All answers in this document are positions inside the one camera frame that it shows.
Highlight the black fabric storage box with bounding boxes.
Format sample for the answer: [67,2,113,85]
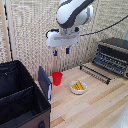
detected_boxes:
[0,59,52,128]

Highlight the yellow food pieces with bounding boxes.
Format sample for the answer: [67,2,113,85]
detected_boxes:
[71,80,86,92]

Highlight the woven folding screen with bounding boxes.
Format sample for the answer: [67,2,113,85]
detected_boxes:
[0,0,128,81]

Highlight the dark blue flat book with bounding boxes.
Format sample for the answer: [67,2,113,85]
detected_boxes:
[37,65,53,102]

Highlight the white round bowl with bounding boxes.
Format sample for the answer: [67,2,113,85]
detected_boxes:
[69,80,88,96]

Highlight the black wire oven rack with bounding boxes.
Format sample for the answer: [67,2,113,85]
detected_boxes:
[79,64,112,86]

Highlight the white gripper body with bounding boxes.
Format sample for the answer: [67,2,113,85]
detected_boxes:
[45,27,81,50]

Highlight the black toaster oven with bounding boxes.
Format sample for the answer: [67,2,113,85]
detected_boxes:
[92,37,128,80]

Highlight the red plastic cup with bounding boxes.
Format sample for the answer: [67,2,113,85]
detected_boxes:
[51,71,64,87]

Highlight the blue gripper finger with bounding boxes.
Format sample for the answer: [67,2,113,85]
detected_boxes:
[52,48,58,57]
[65,46,71,55]

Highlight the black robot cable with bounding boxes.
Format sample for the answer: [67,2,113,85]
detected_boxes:
[79,13,128,37]

